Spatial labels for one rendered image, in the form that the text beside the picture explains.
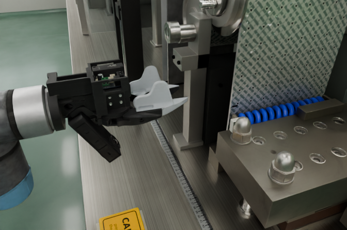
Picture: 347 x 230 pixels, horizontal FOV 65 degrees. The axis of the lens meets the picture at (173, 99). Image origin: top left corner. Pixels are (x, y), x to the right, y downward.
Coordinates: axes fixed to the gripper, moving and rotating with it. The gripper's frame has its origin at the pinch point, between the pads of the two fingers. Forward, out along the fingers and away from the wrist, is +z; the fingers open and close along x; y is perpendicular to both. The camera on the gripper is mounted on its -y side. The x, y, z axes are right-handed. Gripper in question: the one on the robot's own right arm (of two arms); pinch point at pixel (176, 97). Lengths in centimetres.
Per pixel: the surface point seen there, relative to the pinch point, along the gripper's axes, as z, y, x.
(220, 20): 9.4, 11.8, 3.6
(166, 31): 1.4, 9.0, 9.4
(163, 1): 10.7, 7.5, 40.7
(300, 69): 25.9, 1.8, -0.8
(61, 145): -41, -109, 134
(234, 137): 7.9, -5.1, -7.8
